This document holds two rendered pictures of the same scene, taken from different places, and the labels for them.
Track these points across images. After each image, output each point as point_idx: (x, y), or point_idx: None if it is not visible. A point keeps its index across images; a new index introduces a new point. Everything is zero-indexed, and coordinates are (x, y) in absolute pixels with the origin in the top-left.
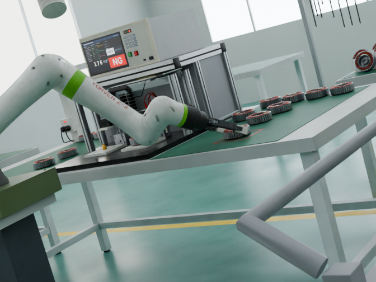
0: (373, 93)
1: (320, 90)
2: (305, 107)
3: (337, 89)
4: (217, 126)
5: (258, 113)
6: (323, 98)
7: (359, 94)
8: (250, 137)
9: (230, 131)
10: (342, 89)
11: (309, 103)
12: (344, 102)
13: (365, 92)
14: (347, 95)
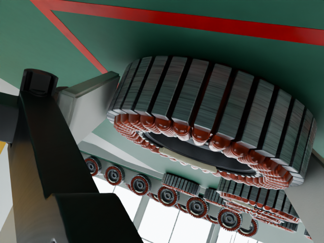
0: (95, 142)
1: (207, 199)
2: (192, 172)
3: (174, 184)
4: (45, 225)
5: (268, 212)
6: (204, 183)
7: (127, 154)
8: (32, 19)
9: (163, 126)
10: (168, 180)
11: (212, 183)
12: (101, 139)
13: (122, 153)
14: (144, 161)
